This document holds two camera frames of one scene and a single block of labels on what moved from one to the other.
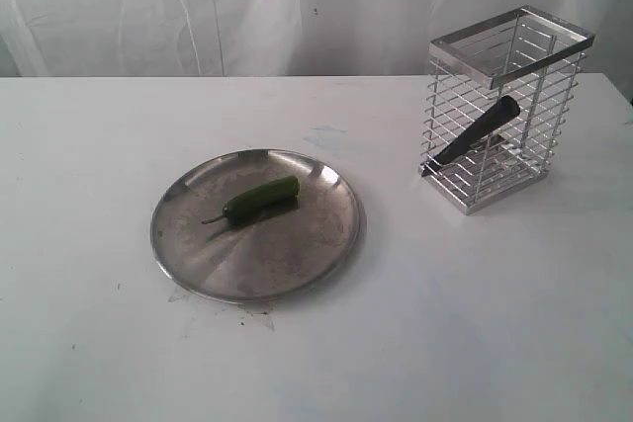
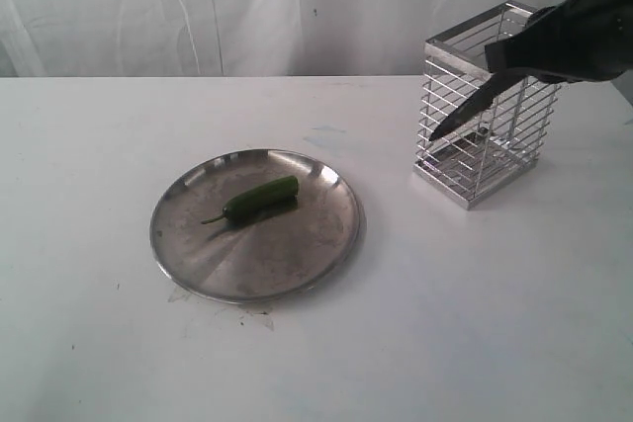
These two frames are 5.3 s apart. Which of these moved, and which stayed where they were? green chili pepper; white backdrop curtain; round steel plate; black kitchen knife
Moved: black kitchen knife
Stayed: round steel plate; white backdrop curtain; green chili pepper
